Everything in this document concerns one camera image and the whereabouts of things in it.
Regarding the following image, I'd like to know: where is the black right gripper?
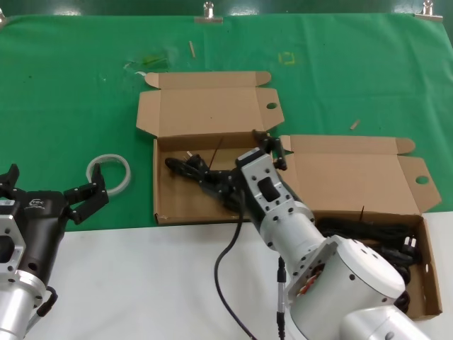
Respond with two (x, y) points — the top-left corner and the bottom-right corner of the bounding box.
(203, 129), (304, 208)

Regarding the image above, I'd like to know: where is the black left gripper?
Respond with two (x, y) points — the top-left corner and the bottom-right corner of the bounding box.
(0, 164), (110, 284)

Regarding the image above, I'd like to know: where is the open brown cardboard box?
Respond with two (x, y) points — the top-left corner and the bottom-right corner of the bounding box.
(135, 70), (286, 226)
(277, 134), (443, 322)

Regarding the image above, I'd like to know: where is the clear tape roll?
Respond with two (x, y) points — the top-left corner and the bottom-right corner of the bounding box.
(86, 152), (132, 196)

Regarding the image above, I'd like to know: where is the green table cloth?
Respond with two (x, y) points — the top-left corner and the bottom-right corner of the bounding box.
(0, 13), (453, 234)

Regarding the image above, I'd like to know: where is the metal binder clip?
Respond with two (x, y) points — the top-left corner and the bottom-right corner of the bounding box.
(413, 0), (444, 23)
(193, 1), (224, 25)

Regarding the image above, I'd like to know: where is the silver right camera bracket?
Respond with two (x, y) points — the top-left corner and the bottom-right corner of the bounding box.
(234, 147), (302, 222)

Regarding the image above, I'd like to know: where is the silver camera bracket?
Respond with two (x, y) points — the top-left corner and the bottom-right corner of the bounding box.
(0, 200), (28, 284)
(234, 147), (302, 222)

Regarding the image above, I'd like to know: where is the silver left camera bracket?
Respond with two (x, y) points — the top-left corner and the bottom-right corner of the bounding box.
(0, 200), (28, 284)

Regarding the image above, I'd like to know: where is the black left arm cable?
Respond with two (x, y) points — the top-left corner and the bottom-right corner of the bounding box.
(35, 285), (58, 319)

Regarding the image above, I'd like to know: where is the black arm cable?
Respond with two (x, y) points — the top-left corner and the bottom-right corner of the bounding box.
(214, 191), (259, 340)
(35, 285), (58, 319)

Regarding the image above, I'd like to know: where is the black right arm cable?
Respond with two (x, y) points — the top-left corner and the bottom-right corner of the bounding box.
(214, 191), (259, 340)

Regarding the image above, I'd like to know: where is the silver cable connector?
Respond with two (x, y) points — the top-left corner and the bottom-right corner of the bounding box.
(275, 256), (288, 340)

